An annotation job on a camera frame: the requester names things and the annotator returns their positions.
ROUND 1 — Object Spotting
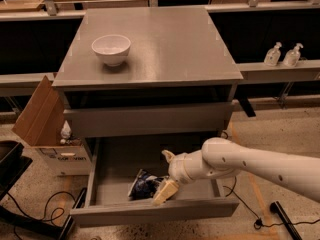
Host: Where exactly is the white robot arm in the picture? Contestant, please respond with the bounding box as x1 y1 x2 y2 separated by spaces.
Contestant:
153 137 320 206

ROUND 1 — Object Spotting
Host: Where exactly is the grey drawer cabinet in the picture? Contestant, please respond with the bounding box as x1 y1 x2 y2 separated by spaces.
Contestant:
52 5 245 158

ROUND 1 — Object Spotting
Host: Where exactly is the open grey middle drawer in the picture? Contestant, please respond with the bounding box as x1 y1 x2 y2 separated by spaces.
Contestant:
71 133 239 227

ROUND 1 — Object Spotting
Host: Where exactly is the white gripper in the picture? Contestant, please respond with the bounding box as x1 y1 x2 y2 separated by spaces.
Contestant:
152 150 209 206

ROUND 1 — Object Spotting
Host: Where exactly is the black floor cable right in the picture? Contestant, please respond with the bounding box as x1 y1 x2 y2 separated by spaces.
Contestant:
219 131 320 231

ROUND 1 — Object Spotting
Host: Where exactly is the blue chip bag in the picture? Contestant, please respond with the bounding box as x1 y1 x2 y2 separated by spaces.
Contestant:
128 169 164 200

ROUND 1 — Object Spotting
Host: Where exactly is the clear pump bottle right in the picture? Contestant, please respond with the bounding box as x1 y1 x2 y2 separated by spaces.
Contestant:
283 43 303 67

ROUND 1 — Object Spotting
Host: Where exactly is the open cardboard box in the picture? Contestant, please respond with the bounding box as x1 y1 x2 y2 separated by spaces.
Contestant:
12 76 91 176

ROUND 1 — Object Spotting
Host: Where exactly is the white bottle in box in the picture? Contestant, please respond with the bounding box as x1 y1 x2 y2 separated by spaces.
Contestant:
60 121 72 139

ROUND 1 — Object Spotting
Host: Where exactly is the white ceramic bowl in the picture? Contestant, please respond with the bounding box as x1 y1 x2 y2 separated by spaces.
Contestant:
91 34 131 66

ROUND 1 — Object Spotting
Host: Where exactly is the black metal floor bar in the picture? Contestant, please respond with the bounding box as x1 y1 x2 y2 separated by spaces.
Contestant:
270 201 302 240

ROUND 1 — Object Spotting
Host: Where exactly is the clear pump bottle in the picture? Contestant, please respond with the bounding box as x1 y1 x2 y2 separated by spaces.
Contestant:
283 43 303 67
264 42 282 66

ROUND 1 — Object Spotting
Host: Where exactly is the black table leg base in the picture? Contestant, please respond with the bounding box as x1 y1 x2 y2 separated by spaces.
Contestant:
58 187 88 240

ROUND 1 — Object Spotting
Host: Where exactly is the closed grey upper drawer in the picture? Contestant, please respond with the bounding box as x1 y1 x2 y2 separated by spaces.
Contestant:
64 102 233 137

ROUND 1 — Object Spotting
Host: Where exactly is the clear pump bottle left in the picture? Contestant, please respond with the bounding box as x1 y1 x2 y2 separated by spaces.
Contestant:
264 42 282 66

